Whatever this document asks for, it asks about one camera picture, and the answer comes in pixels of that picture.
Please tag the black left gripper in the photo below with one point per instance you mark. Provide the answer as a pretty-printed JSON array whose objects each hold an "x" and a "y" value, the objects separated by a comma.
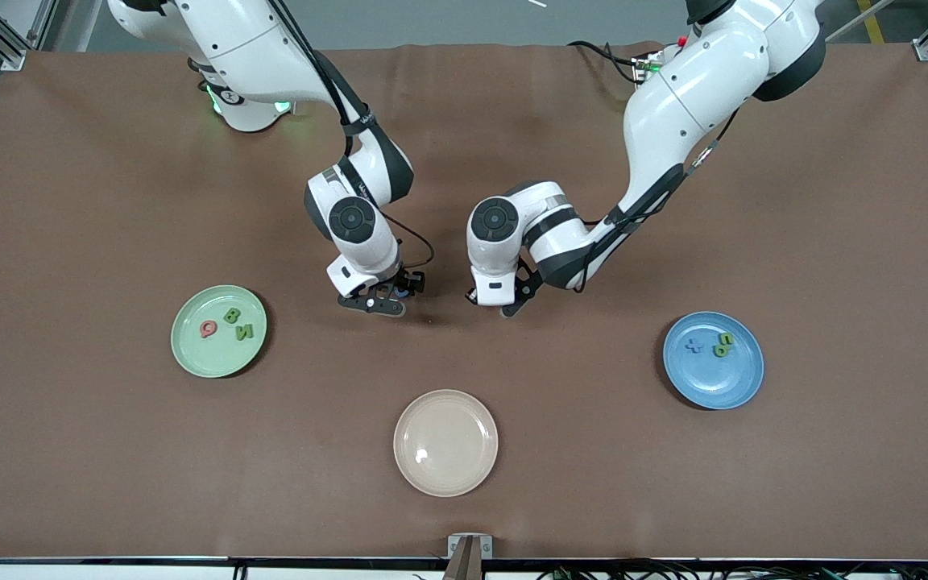
[{"x": 527, "y": 283}]

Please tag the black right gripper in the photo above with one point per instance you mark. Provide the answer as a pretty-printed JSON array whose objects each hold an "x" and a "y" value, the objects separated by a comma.
[{"x": 408, "y": 282}]

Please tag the green letter N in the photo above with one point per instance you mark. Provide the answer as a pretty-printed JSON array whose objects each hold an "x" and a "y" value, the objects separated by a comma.
[{"x": 245, "y": 331}]

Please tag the green letter B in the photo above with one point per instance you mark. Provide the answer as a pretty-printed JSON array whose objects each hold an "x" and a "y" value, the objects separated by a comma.
[{"x": 232, "y": 315}]

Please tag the red letter Q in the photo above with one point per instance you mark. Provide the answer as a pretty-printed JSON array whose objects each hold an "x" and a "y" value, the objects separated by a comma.
[{"x": 202, "y": 329}]

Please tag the blue letter x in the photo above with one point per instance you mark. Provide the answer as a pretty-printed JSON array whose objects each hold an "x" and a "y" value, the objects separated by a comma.
[{"x": 694, "y": 346}]

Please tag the green letter p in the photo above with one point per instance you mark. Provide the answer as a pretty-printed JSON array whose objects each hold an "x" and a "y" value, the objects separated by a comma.
[{"x": 726, "y": 353}]

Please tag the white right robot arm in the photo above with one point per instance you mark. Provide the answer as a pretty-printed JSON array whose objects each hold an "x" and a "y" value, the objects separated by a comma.
[{"x": 246, "y": 40}]

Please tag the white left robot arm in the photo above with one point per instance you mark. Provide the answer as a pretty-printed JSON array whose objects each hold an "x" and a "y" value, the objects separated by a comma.
[{"x": 673, "y": 105}]

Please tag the beige plate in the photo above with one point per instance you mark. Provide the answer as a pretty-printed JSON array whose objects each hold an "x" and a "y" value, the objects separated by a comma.
[{"x": 445, "y": 443}]

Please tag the light green plate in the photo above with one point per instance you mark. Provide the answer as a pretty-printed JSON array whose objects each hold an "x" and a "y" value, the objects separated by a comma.
[{"x": 206, "y": 358}]

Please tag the blue plate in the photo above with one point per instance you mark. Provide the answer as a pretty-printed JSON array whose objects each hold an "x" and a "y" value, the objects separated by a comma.
[{"x": 714, "y": 383}]

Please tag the brown table cloth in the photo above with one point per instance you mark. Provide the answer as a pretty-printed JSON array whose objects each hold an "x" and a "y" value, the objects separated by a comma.
[{"x": 109, "y": 201}]

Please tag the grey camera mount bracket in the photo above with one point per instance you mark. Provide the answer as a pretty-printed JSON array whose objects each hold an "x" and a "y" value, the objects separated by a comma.
[{"x": 456, "y": 548}]

